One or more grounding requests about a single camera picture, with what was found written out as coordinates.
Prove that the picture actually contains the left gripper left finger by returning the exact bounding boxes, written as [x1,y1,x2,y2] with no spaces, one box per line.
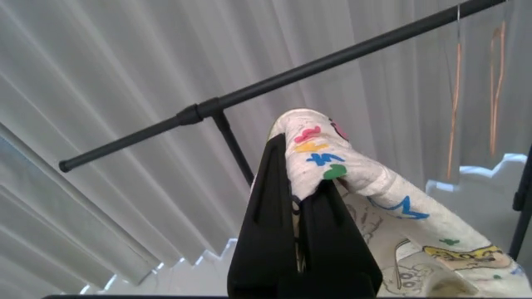
[227,132,301,298]

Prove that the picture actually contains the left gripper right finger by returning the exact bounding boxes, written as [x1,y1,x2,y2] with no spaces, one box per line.
[297,179,383,298]

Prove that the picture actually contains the cream printed garment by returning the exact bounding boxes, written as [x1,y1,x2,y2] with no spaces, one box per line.
[249,108,532,298]

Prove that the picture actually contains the black clothes rack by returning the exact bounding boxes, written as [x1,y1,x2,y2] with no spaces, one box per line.
[57,0,532,261]

